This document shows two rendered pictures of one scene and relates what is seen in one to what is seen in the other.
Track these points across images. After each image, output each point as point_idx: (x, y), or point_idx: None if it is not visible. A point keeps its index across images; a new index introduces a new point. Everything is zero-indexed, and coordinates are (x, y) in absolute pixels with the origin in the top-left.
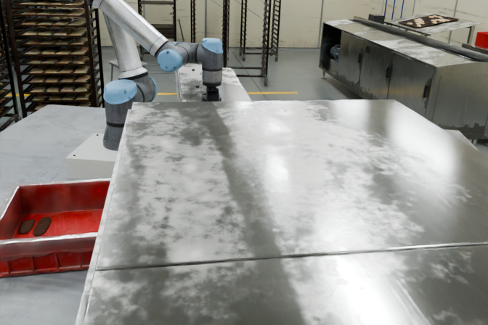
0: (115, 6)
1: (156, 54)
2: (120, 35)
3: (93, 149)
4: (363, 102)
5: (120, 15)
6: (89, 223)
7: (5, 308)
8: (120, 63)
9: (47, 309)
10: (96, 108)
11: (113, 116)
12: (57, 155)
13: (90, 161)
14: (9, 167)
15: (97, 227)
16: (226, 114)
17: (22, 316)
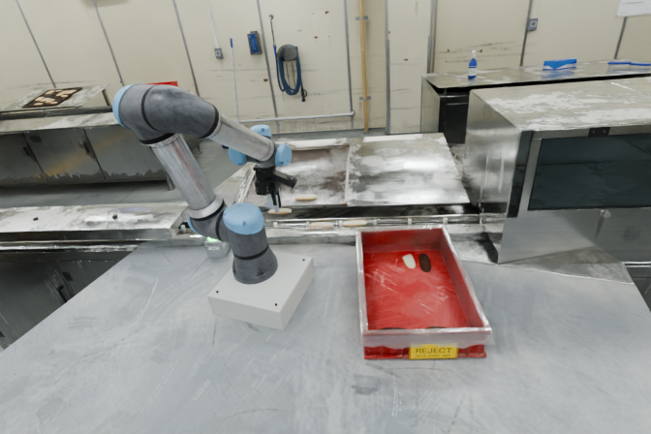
0: (232, 124)
1: (273, 154)
2: (196, 165)
3: (263, 291)
4: (481, 93)
5: (240, 132)
6: (388, 299)
7: (519, 337)
8: (203, 198)
9: (511, 311)
10: (33, 330)
11: (263, 242)
12: (206, 352)
13: (293, 292)
14: (219, 407)
15: (397, 294)
16: (527, 111)
17: (524, 325)
